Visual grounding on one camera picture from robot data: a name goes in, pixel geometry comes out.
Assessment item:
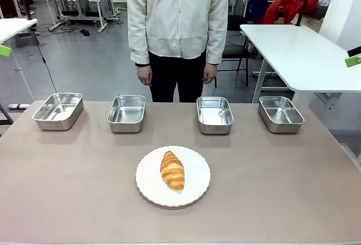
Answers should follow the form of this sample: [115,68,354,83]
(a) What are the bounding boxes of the stainless steel rectangular container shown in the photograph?
[196,96,235,135]
[258,95,305,134]
[107,95,147,134]
[32,92,84,132]

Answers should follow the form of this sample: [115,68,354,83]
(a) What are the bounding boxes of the golden croissant bread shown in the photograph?
[160,150,186,193]

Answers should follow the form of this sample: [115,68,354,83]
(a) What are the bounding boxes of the person's right hand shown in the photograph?
[137,64,153,88]

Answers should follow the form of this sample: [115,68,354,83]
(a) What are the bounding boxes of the person's left hand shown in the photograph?
[201,63,218,85]

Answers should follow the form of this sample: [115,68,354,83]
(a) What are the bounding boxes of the white desk with black pole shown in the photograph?
[0,17,38,45]

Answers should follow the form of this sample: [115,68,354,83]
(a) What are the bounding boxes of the white side table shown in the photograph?
[239,24,361,94]

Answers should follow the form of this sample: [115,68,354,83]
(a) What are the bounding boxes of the red jacket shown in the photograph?
[262,0,324,25]

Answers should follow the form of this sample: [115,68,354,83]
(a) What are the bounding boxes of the black chair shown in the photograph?
[214,15,252,88]

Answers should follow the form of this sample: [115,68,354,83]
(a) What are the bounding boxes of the person's black trousers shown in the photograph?
[147,49,208,103]

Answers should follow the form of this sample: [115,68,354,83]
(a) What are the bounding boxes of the person's cream shirt torso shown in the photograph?
[125,0,232,66]

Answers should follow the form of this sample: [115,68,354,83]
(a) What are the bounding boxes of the white scalloped plate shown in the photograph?
[135,145,212,208]

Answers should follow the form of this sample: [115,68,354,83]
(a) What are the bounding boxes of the black cable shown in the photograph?
[35,29,58,94]

